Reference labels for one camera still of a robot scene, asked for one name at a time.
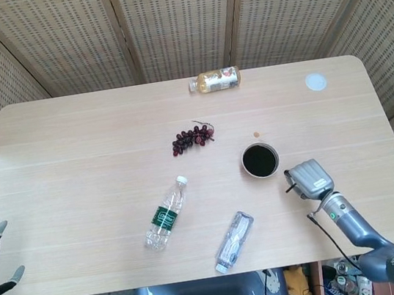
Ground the green label water bottle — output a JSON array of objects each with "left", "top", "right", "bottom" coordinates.
[{"left": 134, "top": 173, "right": 199, "bottom": 253}]

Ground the white can green print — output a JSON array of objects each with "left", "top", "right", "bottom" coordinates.
[{"left": 355, "top": 274, "right": 376, "bottom": 295}]

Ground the yellow tea bottle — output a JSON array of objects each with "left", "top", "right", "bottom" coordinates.
[{"left": 186, "top": 65, "right": 243, "bottom": 97}]

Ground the white cup with black interior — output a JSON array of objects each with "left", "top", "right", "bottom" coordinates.
[{"left": 238, "top": 139, "right": 283, "bottom": 182}]

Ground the red grape bunch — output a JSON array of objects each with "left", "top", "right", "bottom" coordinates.
[{"left": 167, "top": 116, "right": 219, "bottom": 158}]

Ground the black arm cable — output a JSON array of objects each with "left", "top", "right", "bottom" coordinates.
[{"left": 305, "top": 204, "right": 364, "bottom": 276}]

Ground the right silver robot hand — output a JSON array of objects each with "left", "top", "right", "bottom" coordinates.
[{"left": 282, "top": 156, "right": 337, "bottom": 204}]

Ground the white round table grommet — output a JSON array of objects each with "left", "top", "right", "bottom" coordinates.
[{"left": 303, "top": 70, "right": 329, "bottom": 94}]

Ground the white perforated bracket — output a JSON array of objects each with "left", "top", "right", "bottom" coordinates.
[{"left": 262, "top": 267, "right": 283, "bottom": 295}]

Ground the woven wooden folding screen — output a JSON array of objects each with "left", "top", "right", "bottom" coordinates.
[{"left": 0, "top": 0, "right": 394, "bottom": 293}]

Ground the pinkish storage crate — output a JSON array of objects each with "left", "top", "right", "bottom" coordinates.
[{"left": 308, "top": 250, "right": 394, "bottom": 295}]

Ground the crushed clear plastic bottle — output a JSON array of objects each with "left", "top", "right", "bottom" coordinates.
[{"left": 206, "top": 208, "right": 263, "bottom": 275}]

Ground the yellow soft object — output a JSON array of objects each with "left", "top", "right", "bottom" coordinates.
[{"left": 283, "top": 263, "right": 315, "bottom": 295}]

